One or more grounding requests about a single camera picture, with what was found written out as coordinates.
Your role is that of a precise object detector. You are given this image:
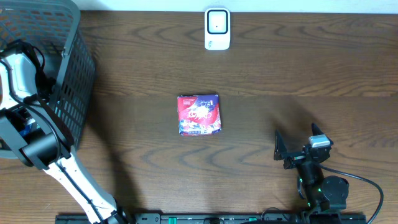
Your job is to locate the red purple pad package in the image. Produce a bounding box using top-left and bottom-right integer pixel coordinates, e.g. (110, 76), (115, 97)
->
(177, 94), (222, 136)

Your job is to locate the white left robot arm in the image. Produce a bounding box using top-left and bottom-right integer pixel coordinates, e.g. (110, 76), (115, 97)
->
(1, 40), (134, 224)

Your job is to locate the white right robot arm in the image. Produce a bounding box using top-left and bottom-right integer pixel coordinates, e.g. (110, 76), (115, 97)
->
(274, 123), (349, 212)

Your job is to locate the dark grey plastic basket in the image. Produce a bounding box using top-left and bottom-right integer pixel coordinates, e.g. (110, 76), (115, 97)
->
(1, 0), (95, 144)

